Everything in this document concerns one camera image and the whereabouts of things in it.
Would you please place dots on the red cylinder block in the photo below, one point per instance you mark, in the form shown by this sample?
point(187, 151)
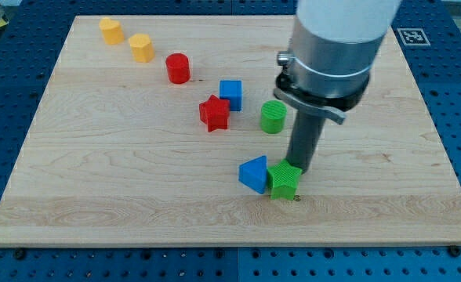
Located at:
point(178, 68)

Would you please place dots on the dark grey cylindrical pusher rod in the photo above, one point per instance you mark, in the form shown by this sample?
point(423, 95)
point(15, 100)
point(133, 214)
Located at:
point(303, 141)

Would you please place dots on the blue cube block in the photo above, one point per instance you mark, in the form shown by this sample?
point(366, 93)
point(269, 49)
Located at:
point(232, 90)

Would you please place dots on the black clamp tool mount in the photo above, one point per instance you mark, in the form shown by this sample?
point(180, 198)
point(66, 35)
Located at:
point(332, 108)

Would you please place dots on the green star block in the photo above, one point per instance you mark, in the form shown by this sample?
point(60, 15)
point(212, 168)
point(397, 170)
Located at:
point(283, 179)

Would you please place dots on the black and white fiducial tag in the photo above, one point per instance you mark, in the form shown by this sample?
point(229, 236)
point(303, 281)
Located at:
point(413, 37)

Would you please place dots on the green cylinder block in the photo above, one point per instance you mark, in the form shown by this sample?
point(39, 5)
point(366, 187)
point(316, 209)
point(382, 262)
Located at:
point(273, 114)

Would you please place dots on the red star block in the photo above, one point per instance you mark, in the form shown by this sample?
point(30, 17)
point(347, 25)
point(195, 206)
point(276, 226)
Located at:
point(215, 113)

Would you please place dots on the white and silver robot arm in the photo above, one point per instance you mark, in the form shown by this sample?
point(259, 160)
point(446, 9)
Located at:
point(326, 68)

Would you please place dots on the yellow heart block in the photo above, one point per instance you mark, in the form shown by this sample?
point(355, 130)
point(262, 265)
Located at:
point(111, 31)

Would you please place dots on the yellow hexagon block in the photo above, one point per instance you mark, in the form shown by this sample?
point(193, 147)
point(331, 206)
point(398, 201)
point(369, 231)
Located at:
point(142, 48)

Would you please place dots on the blue triangle block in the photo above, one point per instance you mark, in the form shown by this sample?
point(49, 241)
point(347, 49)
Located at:
point(253, 174)

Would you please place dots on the light wooden board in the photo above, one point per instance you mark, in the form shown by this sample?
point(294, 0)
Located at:
point(117, 156)

